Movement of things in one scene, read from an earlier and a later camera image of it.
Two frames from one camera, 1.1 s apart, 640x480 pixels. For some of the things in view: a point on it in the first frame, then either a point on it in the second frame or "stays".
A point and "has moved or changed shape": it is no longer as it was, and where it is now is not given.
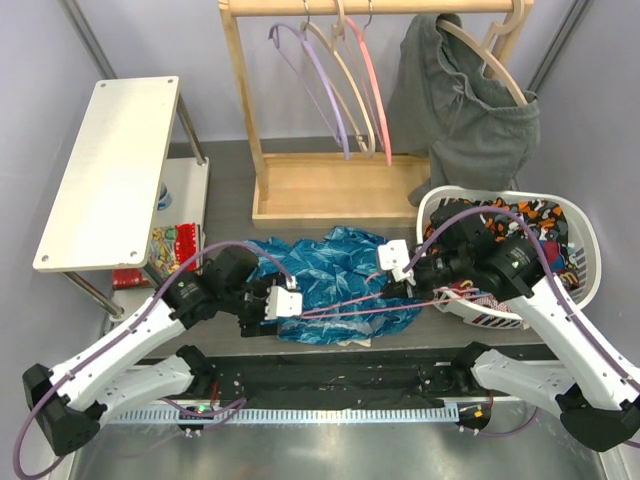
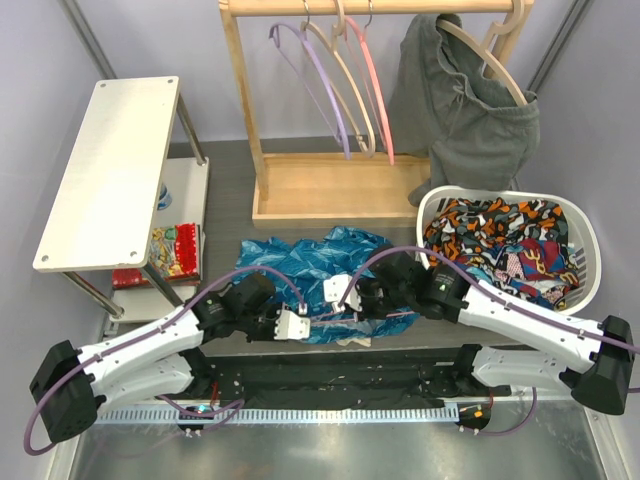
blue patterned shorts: [340, 280] stays
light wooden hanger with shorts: [484, 49] stays
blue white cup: [165, 200] stays
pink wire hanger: [393, 308] has moved or changed shape
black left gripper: [252, 325] stays
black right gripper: [404, 289] to [367, 312]
